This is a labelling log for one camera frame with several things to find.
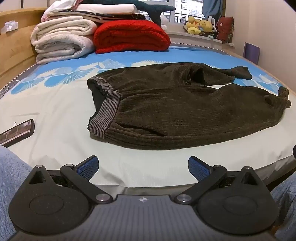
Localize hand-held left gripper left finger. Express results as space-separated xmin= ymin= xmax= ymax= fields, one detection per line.
xmin=30 ymin=155 xmax=113 ymax=204

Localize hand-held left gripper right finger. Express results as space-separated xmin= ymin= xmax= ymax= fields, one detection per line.
xmin=174 ymin=155 xmax=265 ymax=205

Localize dark brown ribbed pants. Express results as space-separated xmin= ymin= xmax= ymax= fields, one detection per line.
xmin=87 ymin=62 xmax=292 ymax=151

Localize blue and white printed bedsheet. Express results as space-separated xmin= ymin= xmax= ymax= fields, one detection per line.
xmin=0 ymin=43 xmax=296 ymax=189

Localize black smartphone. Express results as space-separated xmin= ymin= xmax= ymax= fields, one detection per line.
xmin=0 ymin=119 xmax=36 ymax=148

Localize person's left leg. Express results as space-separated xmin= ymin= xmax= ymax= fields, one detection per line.
xmin=0 ymin=146 xmax=33 ymax=241

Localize person's leg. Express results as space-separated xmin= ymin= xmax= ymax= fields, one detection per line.
xmin=269 ymin=173 xmax=296 ymax=241
xmin=0 ymin=146 xmax=33 ymax=241

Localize person's right leg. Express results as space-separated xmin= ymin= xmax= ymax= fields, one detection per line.
xmin=269 ymin=173 xmax=296 ymax=241

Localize purple flat board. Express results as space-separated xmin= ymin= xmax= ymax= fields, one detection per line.
xmin=244 ymin=42 xmax=261 ymax=65

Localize white folded fleece blanket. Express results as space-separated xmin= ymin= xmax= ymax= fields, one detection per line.
xmin=31 ymin=18 xmax=97 ymax=65

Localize wooden headboard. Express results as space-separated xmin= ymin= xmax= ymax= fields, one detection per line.
xmin=0 ymin=8 xmax=54 ymax=90

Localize red folded blanket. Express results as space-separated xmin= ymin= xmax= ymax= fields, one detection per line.
xmin=93 ymin=20 xmax=171 ymax=54

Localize dark red cushion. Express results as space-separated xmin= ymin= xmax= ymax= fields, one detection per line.
xmin=217 ymin=16 xmax=234 ymax=44

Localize yellow plush toy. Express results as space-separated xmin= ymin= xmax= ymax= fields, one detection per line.
xmin=199 ymin=20 xmax=213 ymax=33
xmin=184 ymin=16 xmax=201 ymax=35

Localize stack of folded pale cloths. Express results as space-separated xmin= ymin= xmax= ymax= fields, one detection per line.
xmin=40 ymin=0 xmax=147 ymax=24

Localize window with railing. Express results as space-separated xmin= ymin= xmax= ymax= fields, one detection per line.
xmin=162 ymin=0 xmax=210 ymax=24

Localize blue curtain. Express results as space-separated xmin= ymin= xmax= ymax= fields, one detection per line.
xmin=202 ymin=0 xmax=224 ymax=19

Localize white label on headboard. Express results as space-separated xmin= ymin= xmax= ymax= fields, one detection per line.
xmin=3 ymin=21 xmax=18 ymax=33

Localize dark teal shark plush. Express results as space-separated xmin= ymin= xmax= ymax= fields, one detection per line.
xmin=81 ymin=0 xmax=176 ymax=26

